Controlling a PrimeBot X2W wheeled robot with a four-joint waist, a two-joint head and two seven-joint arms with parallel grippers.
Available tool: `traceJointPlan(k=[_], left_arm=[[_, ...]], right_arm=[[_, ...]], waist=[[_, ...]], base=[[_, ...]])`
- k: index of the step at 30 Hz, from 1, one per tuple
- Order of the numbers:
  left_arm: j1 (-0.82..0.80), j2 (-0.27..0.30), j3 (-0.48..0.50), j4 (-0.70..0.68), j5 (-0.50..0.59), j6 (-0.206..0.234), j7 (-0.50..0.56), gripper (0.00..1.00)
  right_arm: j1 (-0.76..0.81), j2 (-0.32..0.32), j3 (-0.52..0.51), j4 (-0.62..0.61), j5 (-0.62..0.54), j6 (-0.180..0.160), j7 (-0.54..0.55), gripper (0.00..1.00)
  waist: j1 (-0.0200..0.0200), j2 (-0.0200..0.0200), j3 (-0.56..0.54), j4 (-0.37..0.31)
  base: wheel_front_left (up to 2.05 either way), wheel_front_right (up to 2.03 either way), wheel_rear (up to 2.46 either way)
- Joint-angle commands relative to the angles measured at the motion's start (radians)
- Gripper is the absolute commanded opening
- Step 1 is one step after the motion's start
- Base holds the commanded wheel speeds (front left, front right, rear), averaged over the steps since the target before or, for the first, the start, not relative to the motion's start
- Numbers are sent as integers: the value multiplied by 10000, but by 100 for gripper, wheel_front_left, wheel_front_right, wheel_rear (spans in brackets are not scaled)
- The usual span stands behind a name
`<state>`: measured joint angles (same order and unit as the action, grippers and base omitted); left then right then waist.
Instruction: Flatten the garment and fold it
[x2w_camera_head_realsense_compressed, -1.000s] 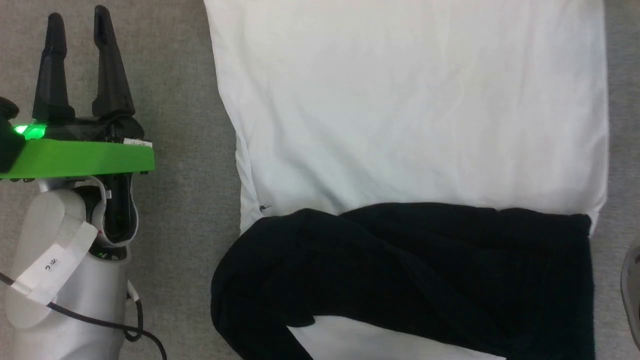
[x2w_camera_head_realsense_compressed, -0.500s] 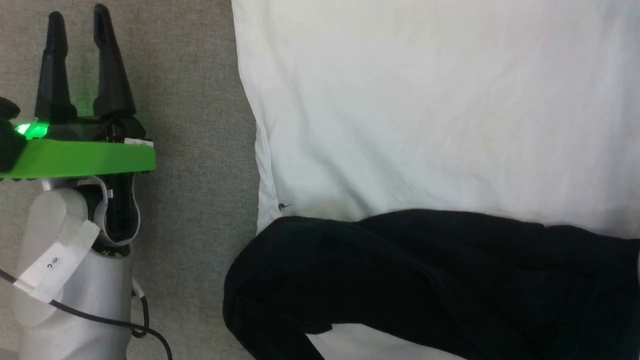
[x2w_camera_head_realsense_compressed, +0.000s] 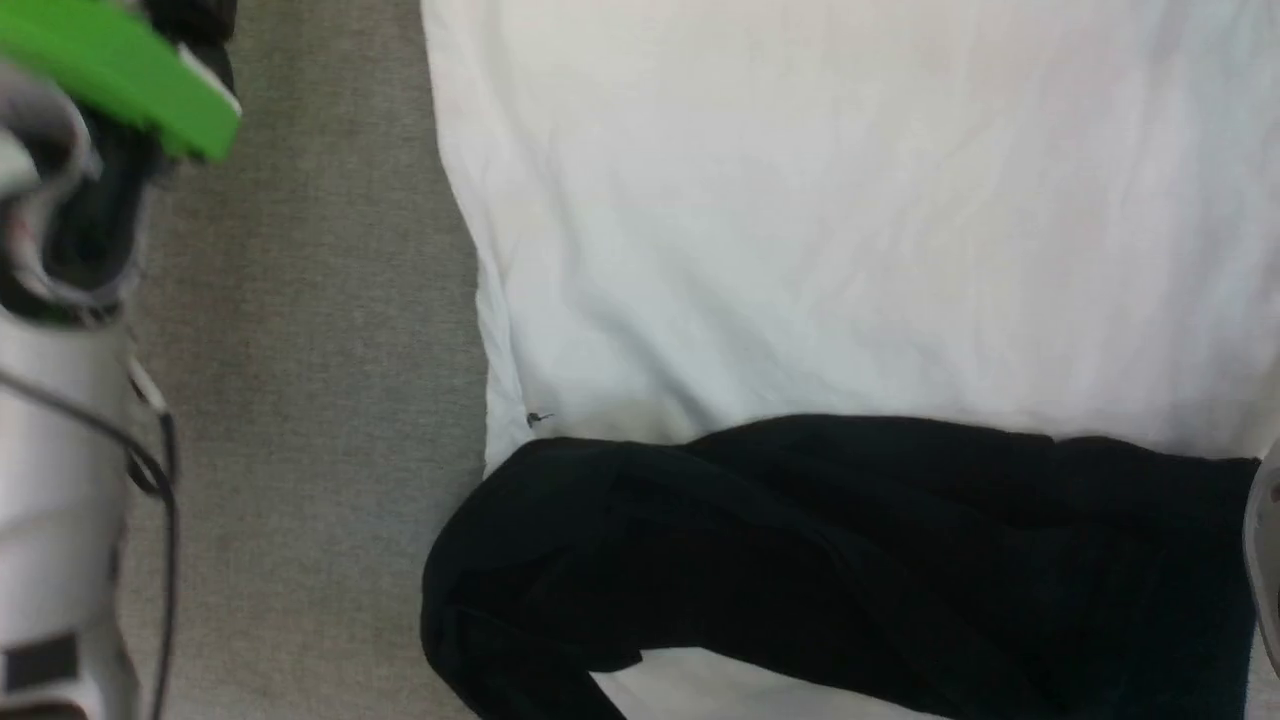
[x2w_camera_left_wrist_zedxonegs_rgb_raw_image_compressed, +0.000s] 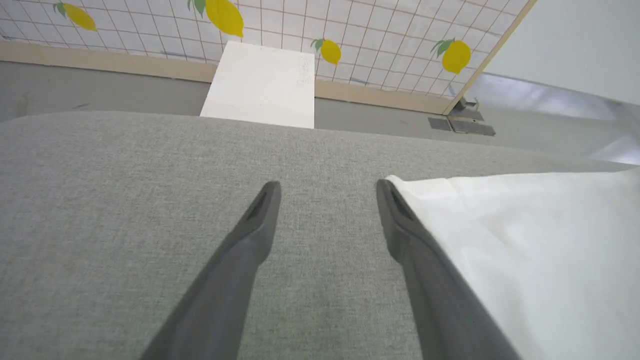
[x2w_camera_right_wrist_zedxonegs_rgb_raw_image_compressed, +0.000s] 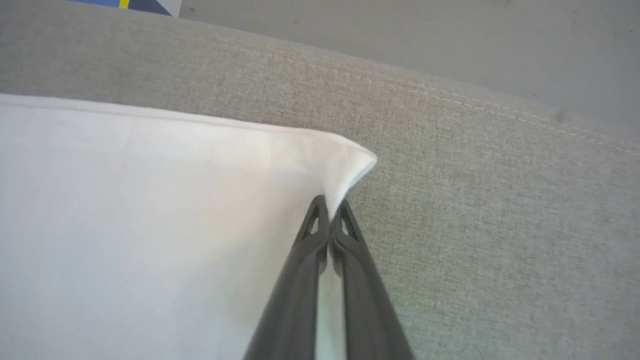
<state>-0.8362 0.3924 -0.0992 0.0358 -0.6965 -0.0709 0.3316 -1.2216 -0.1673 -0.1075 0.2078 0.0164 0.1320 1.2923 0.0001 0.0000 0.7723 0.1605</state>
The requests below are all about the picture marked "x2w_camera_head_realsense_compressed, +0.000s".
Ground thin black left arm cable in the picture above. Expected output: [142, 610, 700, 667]
[0, 365, 183, 720]

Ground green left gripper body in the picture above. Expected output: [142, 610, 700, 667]
[0, 0, 243, 163]

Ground grey fabric sofa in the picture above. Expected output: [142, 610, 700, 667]
[120, 0, 1280, 720]

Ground white and black shirt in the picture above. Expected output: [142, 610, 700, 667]
[418, 0, 1280, 720]

